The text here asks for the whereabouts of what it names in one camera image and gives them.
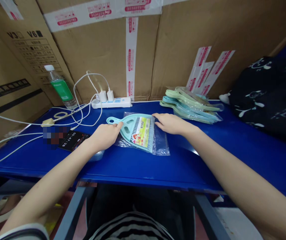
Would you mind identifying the person's left hand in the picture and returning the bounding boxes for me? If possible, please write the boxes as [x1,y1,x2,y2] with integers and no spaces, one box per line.
[90,122,125,152]

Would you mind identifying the person's right hand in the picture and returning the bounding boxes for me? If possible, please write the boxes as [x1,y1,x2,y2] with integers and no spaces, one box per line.
[152,113,201,137]

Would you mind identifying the clear plastic bag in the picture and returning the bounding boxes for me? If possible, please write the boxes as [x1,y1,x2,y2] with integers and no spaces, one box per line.
[113,111,171,156]

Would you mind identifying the teal dustpan with label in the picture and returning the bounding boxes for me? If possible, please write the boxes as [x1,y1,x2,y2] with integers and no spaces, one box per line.
[106,115,156,148]

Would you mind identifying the pile of bagged dustpans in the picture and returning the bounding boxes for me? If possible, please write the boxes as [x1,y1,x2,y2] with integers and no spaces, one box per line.
[160,87,225,125]

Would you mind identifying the black smartphone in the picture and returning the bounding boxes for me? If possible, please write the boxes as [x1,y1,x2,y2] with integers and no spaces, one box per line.
[57,130,90,152]

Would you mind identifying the white power strip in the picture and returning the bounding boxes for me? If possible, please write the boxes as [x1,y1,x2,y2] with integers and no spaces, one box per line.
[90,97,133,109]

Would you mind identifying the white red printed tape strip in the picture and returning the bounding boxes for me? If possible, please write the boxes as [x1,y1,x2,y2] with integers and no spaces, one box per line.
[192,61,215,96]
[205,50,236,97]
[186,46,213,93]

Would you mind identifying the plastic water bottle green label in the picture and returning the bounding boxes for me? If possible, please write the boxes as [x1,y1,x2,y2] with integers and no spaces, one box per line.
[43,64,78,110]

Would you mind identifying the grey metal table leg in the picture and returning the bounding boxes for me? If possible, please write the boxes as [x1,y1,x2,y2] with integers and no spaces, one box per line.
[195,194,231,240]
[53,182,97,240]

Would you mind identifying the cardboard carton with taped seams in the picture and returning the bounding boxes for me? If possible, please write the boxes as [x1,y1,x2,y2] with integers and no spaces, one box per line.
[36,0,163,103]

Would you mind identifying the person's body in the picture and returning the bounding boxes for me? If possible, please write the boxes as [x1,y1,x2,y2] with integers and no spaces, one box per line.
[89,211,175,240]

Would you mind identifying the black bag with white print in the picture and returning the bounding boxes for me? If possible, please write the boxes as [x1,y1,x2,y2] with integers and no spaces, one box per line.
[229,56,286,141]

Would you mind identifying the plain cardboard carton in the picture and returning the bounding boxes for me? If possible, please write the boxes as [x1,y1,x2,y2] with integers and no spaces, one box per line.
[151,0,286,101]

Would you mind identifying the cardboard carton with black print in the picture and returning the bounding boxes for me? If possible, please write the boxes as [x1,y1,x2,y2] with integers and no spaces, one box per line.
[0,0,79,153]

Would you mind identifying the beige slipper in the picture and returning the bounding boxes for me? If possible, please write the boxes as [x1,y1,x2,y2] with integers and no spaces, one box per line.
[0,195,24,226]

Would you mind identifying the beige cable connector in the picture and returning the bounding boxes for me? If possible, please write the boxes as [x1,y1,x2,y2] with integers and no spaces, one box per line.
[42,112,69,128]

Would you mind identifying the white charging cable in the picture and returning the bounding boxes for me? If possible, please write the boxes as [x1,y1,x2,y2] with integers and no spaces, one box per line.
[0,100,103,167]
[0,70,113,130]

